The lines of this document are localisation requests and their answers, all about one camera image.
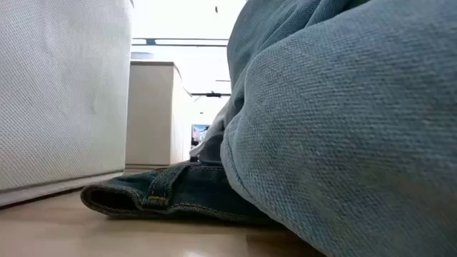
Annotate dark green denim jeans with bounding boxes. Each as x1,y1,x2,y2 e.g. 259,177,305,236
80,162,283,226

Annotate light blue denim garment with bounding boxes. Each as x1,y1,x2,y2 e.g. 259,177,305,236
220,0,457,257

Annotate computer monitor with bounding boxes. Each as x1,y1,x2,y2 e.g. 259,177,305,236
191,124,211,146

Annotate black overhead beam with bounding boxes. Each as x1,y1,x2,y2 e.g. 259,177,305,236
191,91,232,99

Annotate beige fabric storage bin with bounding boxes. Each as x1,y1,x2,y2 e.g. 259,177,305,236
0,0,135,208
124,60,196,171

